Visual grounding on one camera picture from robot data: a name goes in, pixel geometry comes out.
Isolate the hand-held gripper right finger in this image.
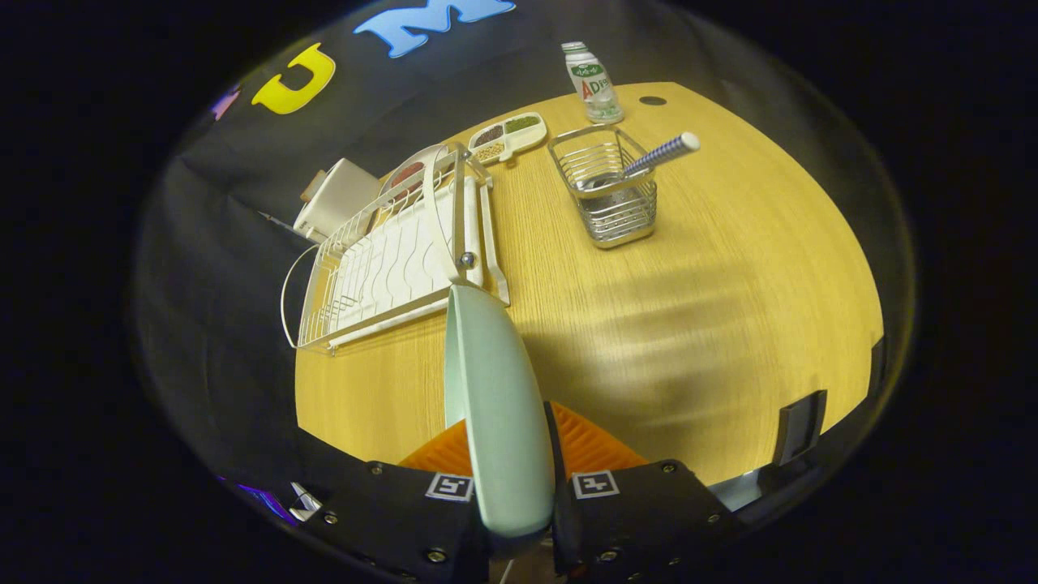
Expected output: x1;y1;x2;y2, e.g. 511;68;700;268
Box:
545;401;743;581

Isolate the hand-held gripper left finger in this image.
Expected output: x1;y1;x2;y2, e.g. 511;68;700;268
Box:
296;419;491;584

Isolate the pale green plate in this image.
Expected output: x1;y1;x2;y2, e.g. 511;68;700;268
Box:
444;284;557;540

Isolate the white wire dish rack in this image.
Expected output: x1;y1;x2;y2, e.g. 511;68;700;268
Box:
281;142;512;356

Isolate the metal wire basket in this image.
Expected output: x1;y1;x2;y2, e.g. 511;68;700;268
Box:
547;124;658;249

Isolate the spoon with checkered handle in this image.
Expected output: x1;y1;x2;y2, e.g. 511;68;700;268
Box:
580;131;701;191

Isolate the grey plate with sausages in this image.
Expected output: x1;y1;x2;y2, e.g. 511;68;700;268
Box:
380;146;447;204

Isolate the white divided snack dish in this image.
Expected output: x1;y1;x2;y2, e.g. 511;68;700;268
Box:
468;112;548;165

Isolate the black rectangular object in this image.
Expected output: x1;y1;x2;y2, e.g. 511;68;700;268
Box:
774;389;828;467

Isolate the black backdrop cloth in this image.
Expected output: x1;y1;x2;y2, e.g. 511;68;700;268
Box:
134;0;917;520

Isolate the white toaster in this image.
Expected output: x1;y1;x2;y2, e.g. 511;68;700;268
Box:
293;158;382;244

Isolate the white plastic drink bottle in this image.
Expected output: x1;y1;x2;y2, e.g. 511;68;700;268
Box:
561;41;625;125

